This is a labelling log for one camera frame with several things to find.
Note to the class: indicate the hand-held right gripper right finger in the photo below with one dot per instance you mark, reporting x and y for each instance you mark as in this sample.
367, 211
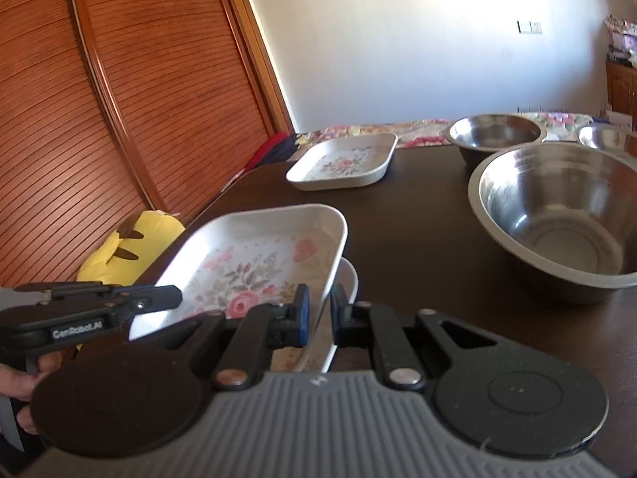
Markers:
340, 318

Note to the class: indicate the white floral tray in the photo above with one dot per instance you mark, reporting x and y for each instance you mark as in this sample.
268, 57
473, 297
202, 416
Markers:
349, 279
343, 164
249, 264

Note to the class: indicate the wooden cabinet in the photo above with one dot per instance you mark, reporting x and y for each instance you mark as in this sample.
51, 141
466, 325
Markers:
622, 89

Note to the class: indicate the wooden slatted wardrobe door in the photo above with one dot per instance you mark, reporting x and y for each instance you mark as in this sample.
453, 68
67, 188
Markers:
149, 109

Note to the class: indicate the person's left hand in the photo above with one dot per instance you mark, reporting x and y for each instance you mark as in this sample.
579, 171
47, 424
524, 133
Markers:
17, 388

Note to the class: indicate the medium steel bowl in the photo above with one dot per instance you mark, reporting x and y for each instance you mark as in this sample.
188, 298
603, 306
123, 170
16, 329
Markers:
492, 134

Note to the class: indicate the floral cloth bundle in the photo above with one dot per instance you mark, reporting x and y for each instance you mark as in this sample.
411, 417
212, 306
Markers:
622, 25

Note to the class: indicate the large steel bowl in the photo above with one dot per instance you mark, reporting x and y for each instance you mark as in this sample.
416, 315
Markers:
547, 209

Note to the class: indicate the red and dark cloth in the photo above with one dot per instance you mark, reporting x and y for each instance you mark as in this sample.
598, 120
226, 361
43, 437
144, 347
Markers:
271, 152

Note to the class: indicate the white paper bag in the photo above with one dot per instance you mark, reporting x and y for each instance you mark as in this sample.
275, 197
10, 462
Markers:
619, 118

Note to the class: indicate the purple box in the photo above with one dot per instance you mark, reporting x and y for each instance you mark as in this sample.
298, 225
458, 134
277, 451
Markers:
624, 41

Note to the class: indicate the small steel bowl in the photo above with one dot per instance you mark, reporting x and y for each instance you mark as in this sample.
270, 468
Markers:
607, 139

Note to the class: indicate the floral bedspread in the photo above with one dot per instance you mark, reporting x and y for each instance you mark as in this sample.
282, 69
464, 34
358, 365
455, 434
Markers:
423, 132

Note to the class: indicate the white wall switch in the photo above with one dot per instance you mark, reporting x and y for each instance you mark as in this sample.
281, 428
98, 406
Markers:
529, 27

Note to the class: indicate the yellow plush toy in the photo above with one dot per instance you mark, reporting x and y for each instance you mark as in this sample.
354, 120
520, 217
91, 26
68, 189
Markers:
149, 239

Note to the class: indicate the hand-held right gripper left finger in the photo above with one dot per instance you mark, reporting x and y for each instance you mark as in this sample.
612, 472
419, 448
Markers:
303, 318

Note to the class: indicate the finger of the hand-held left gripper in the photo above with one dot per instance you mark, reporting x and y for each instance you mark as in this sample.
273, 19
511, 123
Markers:
149, 299
69, 288

